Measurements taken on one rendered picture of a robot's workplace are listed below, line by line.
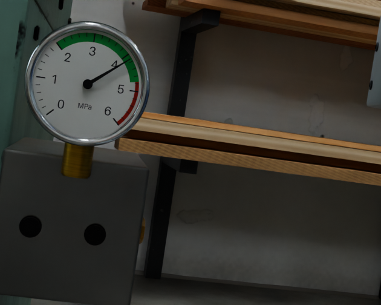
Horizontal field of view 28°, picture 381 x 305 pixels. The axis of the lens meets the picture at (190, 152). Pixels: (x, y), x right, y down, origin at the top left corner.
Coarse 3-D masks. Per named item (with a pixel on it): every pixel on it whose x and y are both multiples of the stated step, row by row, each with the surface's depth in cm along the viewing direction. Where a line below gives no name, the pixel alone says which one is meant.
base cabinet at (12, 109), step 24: (0, 0) 44; (24, 0) 44; (0, 24) 44; (24, 24) 44; (48, 24) 63; (0, 48) 44; (24, 48) 45; (0, 72) 44; (24, 72) 47; (0, 96) 44; (24, 96) 49; (0, 120) 44; (24, 120) 52; (0, 144) 44; (0, 168) 44
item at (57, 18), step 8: (40, 0) 51; (48, 0) 58; (56, 0) 67; (64, 0) 80; (72, 0) 99; (40, 8) 54; (48, 8) 59; (56, 8) 69; (64, 8) 82; (48, 16) 62; (56, 16) 71; (64, 16) 85; (56, 24) 72; (64, 24) 87
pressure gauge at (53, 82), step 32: (64, 32) 38; (96, 32) 38; (32, 64) 38; (64, 64) 38; (96, 64) 38; (128, 64) 38; (32, 96) 38; (64, 96) 38; (96, 96) 38; (128, 96) 39; (64, 128) 38; (96, 128) 39; (128, 128) 38; (64, 160) 41
